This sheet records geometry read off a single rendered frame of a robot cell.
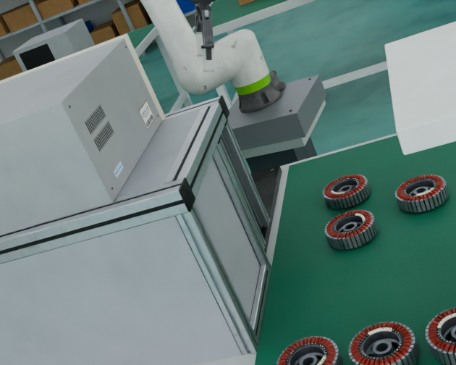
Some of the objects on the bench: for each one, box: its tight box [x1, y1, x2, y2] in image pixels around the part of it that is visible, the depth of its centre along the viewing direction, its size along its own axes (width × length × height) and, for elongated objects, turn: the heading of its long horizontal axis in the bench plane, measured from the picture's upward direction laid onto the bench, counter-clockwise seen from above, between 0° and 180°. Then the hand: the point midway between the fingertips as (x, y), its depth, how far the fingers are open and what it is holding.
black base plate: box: [250, 165, 282, 254], centre depth 187 cm, size 47×64×2 cm
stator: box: [323, 175, 371, 209], centre depth 168 cm, size 11×11×4 cm
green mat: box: [255, 135, 456, 365], centre depth 149 cm, size 94×61×1 cm, turn 29°
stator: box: [324, 210, 378, 250], centre depth 152 cm, size 11×11×4 cm
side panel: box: [175, 143, 271, 355], centre depth 137 cm, size 28×3×32 cm, turn 29°
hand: (205, 59), depth 194 cm, fingers open, 13 cm apart
